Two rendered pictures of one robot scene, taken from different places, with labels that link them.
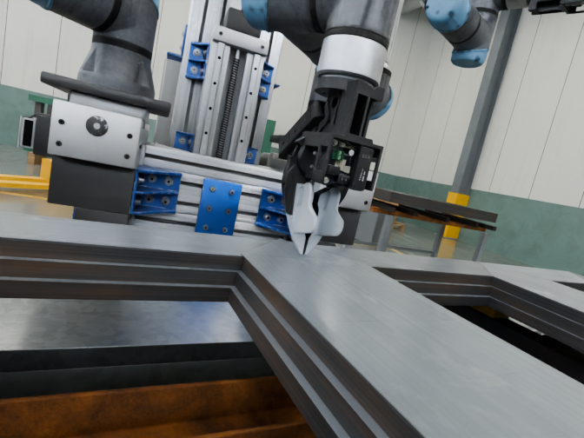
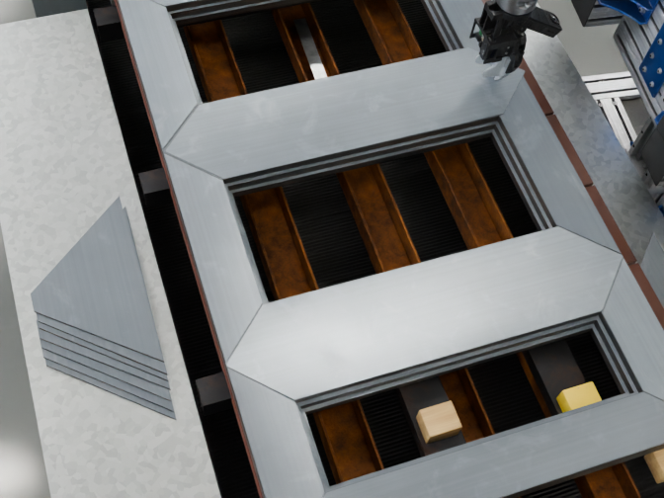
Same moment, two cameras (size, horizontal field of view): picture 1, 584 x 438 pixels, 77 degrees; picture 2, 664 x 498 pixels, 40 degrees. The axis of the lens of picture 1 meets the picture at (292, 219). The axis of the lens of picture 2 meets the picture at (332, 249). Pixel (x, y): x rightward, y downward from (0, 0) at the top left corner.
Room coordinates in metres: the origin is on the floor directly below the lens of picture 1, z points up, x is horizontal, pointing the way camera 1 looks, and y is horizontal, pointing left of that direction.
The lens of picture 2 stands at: (0.23, -1.29, 2.25)
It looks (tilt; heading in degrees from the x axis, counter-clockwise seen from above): 60 degrees down; 92
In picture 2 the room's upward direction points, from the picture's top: 9 degrees clockwise
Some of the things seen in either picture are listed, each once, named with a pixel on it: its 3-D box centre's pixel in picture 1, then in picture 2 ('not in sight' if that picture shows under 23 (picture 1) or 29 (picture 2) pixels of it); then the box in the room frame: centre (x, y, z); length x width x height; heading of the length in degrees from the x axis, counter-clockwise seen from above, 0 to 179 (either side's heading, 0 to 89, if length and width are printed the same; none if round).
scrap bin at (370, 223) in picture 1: (368, 223); not in sight; (5.89, -1.23, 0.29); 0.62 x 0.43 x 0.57; 38
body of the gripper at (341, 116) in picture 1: (338, 136); (503, 26); (0.44, -0.03, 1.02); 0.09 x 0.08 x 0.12; 28
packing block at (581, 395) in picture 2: not in sight; (580, 402); (0.68, -0.66, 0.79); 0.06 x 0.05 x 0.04; 28
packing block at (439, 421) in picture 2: not in sight; (439, 422); (0.44, -0.74, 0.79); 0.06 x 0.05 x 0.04; 28
